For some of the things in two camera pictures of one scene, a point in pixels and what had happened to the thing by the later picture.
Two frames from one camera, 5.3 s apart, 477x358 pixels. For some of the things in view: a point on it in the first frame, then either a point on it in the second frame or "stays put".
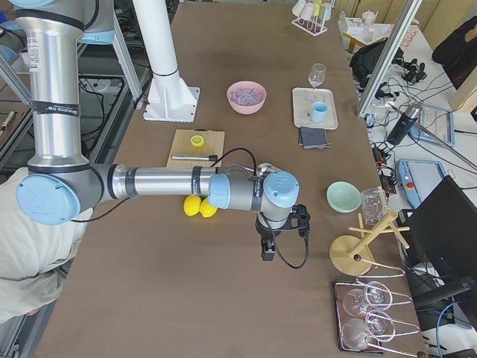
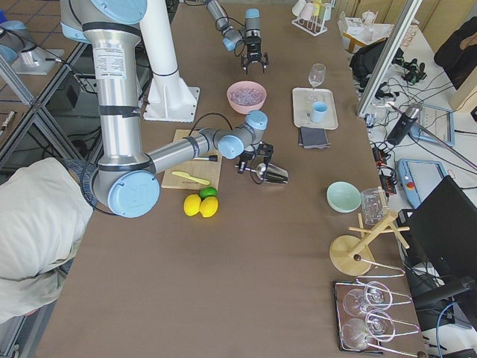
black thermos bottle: [404, 124] stays put
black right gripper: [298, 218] → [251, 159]
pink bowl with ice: [247, 97] stays put
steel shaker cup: [264, 168] stays put
